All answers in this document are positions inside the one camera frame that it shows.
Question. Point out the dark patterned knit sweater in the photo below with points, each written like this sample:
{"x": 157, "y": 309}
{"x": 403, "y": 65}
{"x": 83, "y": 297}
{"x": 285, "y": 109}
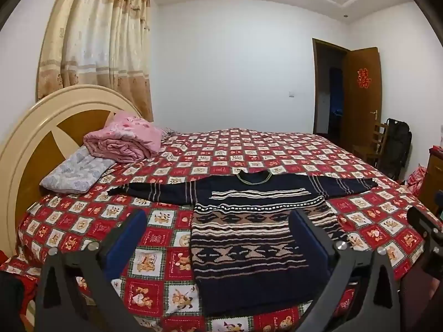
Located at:
{"x": 249, "y": 235}

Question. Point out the pale grey-blue pillow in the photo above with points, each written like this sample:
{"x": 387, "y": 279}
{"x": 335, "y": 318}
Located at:
{"x": 76, "y": 173}

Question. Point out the cream and wood headboard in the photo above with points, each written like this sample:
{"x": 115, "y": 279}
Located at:
{"x": 20, "y": 152}

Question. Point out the red paper door decoration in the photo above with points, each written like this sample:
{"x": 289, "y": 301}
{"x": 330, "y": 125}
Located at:
{"x": 363, "y": 77}

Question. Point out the black backpack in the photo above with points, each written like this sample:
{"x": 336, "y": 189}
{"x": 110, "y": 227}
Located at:
{"x": 396, "y": 148}

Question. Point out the brown wooden door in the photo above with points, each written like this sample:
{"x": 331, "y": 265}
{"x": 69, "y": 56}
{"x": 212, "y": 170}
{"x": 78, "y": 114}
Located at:
{"x": 361, "y": 128}

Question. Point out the folded pink blanket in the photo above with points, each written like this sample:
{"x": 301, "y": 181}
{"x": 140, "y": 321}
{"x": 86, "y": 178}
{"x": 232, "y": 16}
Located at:
{"x": 117, "y": 141}

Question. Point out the wooden chair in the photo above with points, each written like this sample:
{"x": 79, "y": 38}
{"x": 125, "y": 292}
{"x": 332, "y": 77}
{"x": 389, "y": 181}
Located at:
{"x": 377, "y": 141}

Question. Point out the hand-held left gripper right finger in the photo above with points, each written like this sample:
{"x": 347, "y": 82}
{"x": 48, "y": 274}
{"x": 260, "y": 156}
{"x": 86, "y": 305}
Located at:
{"x": 308, "y": 238}

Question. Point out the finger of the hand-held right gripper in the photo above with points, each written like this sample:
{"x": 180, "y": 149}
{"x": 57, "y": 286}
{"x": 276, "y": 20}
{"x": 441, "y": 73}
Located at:
{"x": 424, "y": 222}

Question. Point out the beige patterned curtain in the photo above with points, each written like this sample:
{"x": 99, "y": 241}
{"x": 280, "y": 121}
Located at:
{"x": 97, "y": 41}

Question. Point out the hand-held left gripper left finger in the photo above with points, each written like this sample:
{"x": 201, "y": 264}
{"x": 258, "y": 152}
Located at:
{"x": 128, "y": 238}

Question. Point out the dark wooden door frame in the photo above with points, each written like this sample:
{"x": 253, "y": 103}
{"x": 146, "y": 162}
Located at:
{"x": 315, "y": 86}

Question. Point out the red checkered cartoon bedspread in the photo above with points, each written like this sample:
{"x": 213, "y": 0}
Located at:
{"x": 86, "y": 221}

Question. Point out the striped pillow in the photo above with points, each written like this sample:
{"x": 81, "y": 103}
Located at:
{"x": 169, "y": 132}

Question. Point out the wooden cabinet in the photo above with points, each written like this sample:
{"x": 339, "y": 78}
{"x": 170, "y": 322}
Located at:
{"x": 432, "y": 176}

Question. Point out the red patterned bag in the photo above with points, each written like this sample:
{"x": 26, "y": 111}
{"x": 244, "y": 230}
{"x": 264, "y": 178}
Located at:
{"x": 417, "y": 179}

